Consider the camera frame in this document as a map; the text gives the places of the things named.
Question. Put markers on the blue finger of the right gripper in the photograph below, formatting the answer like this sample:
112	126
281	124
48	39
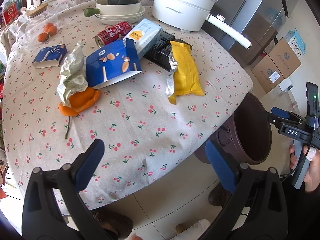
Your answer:
280	113

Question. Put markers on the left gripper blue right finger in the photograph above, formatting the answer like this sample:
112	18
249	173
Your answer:
223	164

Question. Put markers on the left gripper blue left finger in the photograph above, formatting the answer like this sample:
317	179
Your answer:
86	164

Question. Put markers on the orange peel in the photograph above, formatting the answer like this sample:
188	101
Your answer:
80	102

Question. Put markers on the silver wrapper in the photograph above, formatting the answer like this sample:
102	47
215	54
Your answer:
72	75

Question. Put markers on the yellow snack bag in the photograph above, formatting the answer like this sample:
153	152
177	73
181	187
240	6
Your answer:
183	77

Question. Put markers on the small blue snack box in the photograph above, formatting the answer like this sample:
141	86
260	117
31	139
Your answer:
50	56

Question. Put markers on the black plastic tray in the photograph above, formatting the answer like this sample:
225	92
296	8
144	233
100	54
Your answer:
159	53

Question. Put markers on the red drink can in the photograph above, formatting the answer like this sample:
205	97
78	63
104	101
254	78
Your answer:
112	33

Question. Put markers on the light blue milk carton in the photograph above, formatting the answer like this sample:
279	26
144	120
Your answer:
144	36

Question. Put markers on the dark brown trash bin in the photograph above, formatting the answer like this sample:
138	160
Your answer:
247	134

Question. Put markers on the person's right hand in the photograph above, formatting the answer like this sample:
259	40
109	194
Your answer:
311	179

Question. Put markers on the cardboard box lower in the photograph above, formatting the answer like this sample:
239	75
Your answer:
268	74

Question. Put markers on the cardboard box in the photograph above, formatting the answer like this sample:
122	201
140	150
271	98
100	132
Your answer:
284	58
268	74

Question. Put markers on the cardboard box upper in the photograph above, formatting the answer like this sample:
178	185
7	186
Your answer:
284	58

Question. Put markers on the light blue carton box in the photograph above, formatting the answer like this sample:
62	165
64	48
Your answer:
296	42

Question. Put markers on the grey refrigerator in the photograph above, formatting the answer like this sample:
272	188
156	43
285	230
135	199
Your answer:
257	20

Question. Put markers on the cherry print tablecloth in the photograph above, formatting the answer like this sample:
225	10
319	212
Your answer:
144	134

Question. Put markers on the orange tangerine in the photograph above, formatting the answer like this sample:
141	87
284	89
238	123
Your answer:
52	30
48	25
43	37

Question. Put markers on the white electric cooking pot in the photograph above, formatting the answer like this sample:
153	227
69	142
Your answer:
190	15

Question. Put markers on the stacked white plates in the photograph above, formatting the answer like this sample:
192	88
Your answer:
112	20

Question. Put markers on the glass jar wooden lid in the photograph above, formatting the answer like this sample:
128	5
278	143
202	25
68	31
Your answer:
34	25

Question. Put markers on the red label jar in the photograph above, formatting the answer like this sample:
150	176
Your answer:
9	12

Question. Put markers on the white bowl green handle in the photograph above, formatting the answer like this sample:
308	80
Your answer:
103	8

